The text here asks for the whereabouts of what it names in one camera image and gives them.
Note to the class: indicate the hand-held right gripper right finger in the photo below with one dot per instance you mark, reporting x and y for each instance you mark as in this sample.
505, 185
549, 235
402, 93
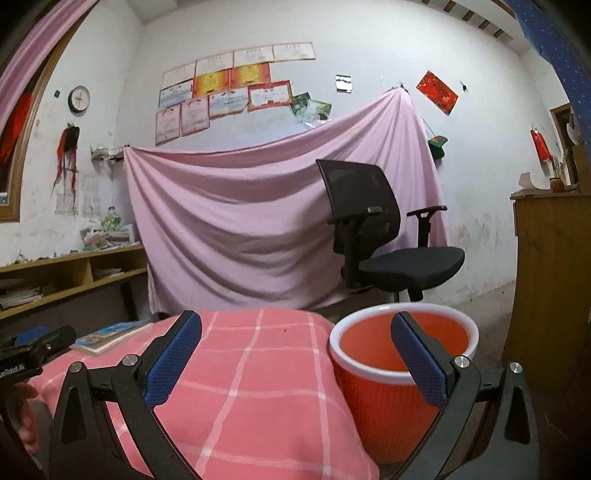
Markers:
420, 364

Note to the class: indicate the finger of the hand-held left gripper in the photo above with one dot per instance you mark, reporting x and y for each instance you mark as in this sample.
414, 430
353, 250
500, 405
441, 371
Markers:
30, 334
55, 344

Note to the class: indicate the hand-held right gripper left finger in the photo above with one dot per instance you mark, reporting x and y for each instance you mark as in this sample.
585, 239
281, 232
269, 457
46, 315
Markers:
173, 364

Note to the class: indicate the orange bucket with white rim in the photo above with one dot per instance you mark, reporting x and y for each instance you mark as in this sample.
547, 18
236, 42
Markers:
369, 350

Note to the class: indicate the person's left hand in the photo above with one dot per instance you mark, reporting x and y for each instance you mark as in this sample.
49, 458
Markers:
28, 434

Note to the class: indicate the stack of papers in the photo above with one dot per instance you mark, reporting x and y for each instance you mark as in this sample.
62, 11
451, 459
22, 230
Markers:
21, 299

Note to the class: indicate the blue picture book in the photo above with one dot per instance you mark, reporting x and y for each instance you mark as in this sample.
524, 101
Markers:
111, 334

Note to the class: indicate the wooden shelf desk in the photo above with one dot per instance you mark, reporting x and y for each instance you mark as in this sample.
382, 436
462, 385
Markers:
69, 261

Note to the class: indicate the small pile of papers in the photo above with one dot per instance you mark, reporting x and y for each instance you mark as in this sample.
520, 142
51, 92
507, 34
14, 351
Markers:
108, 273

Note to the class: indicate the pink checked tablecloth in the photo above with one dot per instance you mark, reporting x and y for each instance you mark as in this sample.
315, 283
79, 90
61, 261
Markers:
258, 392

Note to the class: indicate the black office chair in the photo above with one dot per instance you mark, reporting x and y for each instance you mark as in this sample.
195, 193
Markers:
411, 267

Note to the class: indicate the stack of books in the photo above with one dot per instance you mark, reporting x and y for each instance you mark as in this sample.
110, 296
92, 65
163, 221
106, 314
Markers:
99, 240

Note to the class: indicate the glass jar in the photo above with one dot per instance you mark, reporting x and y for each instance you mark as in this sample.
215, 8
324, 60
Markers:
111, 221

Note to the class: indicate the pink hanging sheet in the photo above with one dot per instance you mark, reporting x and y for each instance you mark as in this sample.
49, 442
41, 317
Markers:
231, 221

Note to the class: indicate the wooden cabinet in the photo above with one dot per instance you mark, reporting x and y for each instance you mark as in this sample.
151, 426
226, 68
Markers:
554, 277

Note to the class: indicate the red and black tassel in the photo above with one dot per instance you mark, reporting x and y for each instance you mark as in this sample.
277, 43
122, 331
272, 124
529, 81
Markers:
68, 147

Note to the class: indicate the red cloth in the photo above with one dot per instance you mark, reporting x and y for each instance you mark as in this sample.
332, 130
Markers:
14, 124

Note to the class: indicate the white folded paper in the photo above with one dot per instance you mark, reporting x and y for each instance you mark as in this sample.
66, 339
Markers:
528, 181

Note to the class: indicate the small brown pot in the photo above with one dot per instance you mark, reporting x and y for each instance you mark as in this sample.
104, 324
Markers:
557, 184

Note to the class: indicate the red hanging ornament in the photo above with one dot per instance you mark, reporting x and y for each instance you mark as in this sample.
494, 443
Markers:
540, 144

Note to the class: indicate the green photo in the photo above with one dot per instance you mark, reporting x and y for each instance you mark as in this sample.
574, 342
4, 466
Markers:
319, 110
299, 104

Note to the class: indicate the small black and white poster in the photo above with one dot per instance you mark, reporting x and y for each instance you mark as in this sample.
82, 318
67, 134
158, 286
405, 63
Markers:
344, 83

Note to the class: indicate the pink curtain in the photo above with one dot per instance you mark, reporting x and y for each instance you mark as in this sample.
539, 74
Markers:
37, 41

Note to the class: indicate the blue dotted cloth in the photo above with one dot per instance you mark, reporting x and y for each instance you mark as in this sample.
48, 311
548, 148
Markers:
554, 46

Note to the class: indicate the paper wall chart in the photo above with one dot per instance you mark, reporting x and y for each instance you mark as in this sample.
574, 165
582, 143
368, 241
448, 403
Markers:
91, 196
66, 201

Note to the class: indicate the wooden window frame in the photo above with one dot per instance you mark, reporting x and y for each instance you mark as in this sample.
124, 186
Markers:
27, 161

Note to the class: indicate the round wall clock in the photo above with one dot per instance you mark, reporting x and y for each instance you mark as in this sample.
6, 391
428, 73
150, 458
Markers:
79, 98

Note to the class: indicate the red wall poster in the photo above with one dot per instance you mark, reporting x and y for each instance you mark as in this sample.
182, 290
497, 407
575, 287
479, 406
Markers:
436, 92

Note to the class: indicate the wooden wall frame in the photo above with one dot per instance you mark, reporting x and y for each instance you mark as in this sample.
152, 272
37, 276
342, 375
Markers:
558, 120

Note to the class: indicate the group of wall certificates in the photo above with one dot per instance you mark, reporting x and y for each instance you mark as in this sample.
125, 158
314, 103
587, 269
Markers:
221, 87

